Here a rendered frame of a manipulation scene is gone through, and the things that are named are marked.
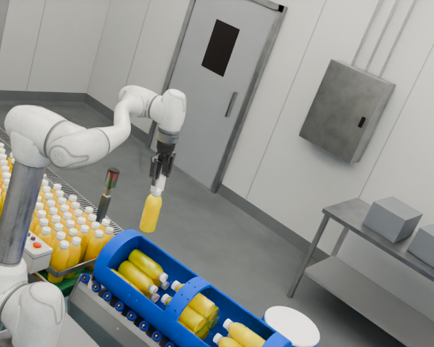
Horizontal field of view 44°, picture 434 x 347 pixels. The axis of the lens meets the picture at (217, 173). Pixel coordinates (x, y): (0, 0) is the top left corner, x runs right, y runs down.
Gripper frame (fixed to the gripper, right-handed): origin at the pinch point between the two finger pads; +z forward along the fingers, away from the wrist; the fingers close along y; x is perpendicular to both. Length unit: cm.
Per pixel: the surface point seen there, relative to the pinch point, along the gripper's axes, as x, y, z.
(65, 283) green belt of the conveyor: 26, -21, 59
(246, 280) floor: 44, 206, 174
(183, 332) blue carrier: -40, -16, 44
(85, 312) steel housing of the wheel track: 10, -21, 66
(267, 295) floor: 21, 207, 176
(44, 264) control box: 28, -32, 45
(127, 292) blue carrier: -8.8, -17.5, 43.7
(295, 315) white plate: -59, 51, 58
